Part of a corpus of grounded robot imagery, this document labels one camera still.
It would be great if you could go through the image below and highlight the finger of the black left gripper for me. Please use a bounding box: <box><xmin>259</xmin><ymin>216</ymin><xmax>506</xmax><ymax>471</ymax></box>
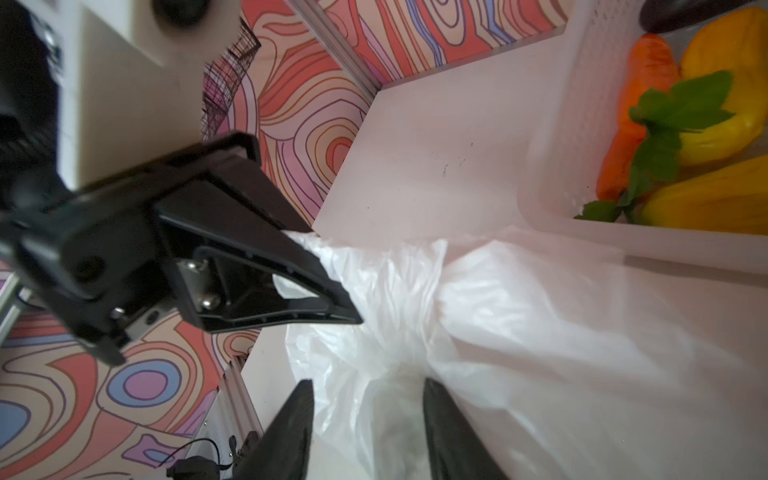
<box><xmin>153</xmin><ymin>180</ymin><xmax>363</xmax><ymax>333</ymax></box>
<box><xmin>149</xmin><ymin>132</ymin><xmax>312</xmax><ymax>233</ymax></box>

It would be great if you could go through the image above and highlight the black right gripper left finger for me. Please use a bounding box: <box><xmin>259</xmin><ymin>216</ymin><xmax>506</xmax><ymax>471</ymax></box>
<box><xmin>233</xmin><ymin>379</ymin><xmax>314</xmax><ymax>480</ymax></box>

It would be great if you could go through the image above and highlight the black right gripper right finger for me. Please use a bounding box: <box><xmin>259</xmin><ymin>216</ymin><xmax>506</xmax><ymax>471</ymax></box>
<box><xmin>422</xmin><ymin>378</ymin><xmax>508</xmax><ymax>480</ymax></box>

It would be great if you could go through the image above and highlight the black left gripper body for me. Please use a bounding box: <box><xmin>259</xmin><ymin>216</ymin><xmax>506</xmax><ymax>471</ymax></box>
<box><xmin>1</xmin><ymin>155</ymin><xmax>204</xmax><ymax>366</ymax></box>

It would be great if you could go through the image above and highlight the white plastic grocery bag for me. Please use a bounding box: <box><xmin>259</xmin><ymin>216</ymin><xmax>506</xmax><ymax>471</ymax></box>
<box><xmin>286</xmin><ymin>228</ymin><xmax>767</xmax><ymax>479</ymax></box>

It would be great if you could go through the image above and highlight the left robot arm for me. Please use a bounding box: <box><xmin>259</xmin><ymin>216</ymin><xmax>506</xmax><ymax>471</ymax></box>
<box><xmin>1</xmin><ymin>1</ymin><xmax>362</xmax><ymax>366</ymax></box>

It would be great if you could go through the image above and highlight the white plastic perforated basket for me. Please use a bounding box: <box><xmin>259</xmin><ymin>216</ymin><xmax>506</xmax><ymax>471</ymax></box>
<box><xmin>518</xmin><ymin>1</ymin><xmax>767</xmax><ymax>274</ymax></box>

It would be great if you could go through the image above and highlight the yellow toy mango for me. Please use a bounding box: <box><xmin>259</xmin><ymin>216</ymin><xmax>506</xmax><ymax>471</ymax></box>
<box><xmin>640</xmin><ymin>155</ymin><xmax>767</xmax><ymax>236</ymax></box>
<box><xmin>677</xmin><ymin>7</ymin><xmax>768</xmax><ymax>168</ymax></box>

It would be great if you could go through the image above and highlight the orange toy carrot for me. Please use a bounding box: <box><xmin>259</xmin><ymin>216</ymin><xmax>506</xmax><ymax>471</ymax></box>
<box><xmin>595</xmin><ymin>33</ymin><xmax>682</xmax><ymax>202</ymax></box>

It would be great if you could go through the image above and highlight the purple toy eggplant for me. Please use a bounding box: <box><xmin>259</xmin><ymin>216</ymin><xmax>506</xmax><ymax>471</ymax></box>
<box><xmin>639</xmin><ymin>0</ymin><xmax>749</xmax><ymax>34</ymax></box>

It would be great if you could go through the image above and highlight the black wire basket left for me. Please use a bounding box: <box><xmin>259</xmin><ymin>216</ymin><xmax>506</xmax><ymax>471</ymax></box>
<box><xmin>201</xmin><ymin>18</ymin><xmax>261</xmax><ymax>140</ymax></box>

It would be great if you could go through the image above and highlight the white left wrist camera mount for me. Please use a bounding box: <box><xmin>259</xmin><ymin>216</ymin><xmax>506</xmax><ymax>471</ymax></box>
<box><xmin>22</xmin><ymin>1</ymin><xmax>241</xmax><ymax>191</ymax></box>

